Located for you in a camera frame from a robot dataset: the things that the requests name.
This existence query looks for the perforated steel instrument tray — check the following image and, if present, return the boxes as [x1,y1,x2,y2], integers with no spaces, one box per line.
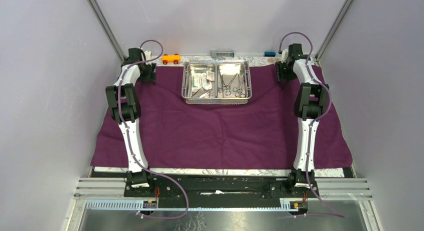
[181,60,253,105]

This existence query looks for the purple cloth wrap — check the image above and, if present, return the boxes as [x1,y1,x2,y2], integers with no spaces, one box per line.
[90,63,353,170]

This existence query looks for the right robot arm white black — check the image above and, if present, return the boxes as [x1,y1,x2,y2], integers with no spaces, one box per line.
[275,43,329,197]

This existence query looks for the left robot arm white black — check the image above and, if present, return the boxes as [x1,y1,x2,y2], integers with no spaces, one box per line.
[105,47,156,197]

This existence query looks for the steel surgical forceps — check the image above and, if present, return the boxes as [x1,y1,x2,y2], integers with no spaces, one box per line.
[217,74,239,97]

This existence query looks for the blue plastic block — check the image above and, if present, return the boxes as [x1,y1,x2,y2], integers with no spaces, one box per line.
[263,51,276,57]

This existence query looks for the orange toy car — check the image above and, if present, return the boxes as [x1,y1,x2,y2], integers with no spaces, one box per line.
[160,53,182,65]

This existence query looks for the white sterile packets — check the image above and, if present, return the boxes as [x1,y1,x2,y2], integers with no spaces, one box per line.
[190,69,215,91]

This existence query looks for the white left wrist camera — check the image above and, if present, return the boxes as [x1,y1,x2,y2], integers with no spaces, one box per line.
[141,50,153,64]

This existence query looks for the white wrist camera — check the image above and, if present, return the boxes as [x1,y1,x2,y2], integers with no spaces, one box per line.
[278,48,289,63]
[141,50,153,64]

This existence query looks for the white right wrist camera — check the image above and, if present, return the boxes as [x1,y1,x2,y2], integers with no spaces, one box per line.
[278,48,289,63]

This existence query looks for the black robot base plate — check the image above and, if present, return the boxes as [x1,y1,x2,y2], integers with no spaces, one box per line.
[123,174,319,209]

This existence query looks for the slotted grey cable duct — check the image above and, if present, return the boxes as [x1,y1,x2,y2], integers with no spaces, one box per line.
[85,199,298,212]

